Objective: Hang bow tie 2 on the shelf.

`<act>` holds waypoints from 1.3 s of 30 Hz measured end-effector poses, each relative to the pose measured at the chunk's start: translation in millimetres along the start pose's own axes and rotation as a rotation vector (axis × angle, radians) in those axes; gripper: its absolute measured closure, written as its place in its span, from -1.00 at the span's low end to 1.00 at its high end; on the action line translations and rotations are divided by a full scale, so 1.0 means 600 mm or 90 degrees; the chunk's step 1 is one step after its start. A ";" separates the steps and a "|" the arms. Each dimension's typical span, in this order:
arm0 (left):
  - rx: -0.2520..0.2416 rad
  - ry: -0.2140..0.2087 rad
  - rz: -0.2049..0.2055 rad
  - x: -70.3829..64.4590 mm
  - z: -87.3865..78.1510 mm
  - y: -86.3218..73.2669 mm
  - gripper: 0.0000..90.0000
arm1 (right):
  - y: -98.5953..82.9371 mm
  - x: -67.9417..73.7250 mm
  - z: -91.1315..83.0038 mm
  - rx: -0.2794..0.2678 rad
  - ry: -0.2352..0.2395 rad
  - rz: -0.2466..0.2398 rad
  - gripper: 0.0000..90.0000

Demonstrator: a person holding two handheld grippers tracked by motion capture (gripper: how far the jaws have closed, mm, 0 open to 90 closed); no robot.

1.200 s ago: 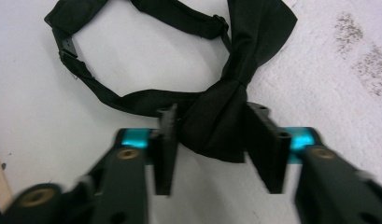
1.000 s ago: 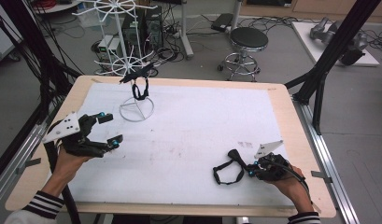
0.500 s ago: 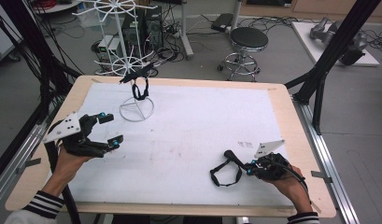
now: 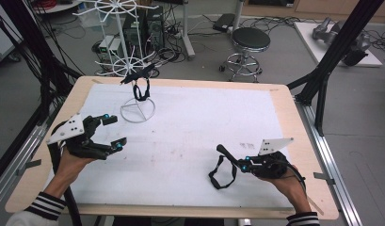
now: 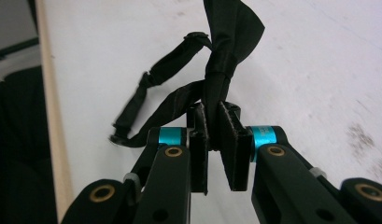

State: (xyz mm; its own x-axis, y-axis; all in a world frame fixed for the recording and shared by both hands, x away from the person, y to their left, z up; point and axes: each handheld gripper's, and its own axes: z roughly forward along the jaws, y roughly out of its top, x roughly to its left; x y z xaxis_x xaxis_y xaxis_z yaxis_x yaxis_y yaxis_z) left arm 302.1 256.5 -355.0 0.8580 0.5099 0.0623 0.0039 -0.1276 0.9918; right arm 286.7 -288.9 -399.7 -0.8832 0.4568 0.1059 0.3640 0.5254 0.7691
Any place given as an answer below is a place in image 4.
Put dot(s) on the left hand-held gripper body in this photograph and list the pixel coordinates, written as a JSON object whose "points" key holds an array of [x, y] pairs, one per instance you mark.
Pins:
{"points": [[67, 129]]}

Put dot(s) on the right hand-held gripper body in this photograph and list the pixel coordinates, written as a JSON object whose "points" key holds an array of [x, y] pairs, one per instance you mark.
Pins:
{"points": [[273, 146]]}

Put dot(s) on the person's left hand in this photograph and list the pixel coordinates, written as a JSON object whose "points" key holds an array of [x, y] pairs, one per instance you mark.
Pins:
{"points": [[71, 168]]}

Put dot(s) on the person's right hand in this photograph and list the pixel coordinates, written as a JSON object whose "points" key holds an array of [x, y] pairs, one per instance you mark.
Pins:
{"points": [[290, 185]]}

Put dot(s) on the white foam mat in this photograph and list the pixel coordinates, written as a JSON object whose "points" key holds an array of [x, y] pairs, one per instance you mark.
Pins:
{"points": [[180, 157]]}

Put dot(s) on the white power supply box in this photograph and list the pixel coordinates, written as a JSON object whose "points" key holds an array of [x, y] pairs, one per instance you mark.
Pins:
{"points": [[110, 47]]}

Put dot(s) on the thin wooden stick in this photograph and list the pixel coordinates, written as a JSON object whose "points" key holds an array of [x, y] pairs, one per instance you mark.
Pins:
{"points": [[315, 205]]}

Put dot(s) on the black computer tower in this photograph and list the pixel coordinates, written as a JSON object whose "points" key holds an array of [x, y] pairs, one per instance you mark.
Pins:
{"points": [[149, 28]]}

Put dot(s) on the black round stool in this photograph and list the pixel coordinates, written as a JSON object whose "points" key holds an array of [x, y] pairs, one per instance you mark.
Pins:
{"points": [[251, 37]]}

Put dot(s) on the white platform board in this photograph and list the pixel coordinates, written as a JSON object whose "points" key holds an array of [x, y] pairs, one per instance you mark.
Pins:
{"points": [[309, 40]]}

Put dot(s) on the grey metal desk leg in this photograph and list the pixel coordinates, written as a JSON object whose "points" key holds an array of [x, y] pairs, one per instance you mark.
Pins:
{"points": [[187, 34]]}

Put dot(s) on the white round table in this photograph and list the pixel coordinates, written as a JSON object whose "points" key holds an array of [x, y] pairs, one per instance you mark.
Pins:
{"points": [[55, 7]]}

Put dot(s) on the black flat box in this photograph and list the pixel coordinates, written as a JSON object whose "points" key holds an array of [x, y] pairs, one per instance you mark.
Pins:
{"points": [[224, 22]]}

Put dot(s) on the grey metal bracket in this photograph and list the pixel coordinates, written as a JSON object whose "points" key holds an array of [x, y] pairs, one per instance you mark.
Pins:
{"points": [[323, 177], [30, 164]]}

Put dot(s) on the aluminium side rail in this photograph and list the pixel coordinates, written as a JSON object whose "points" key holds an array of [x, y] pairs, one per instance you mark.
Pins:
{"points": [[331, 163], [11, 175]]}

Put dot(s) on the black metal frame post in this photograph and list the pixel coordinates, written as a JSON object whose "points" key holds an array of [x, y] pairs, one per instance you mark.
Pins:
{"points": [[337, 47], [20, 31]]}

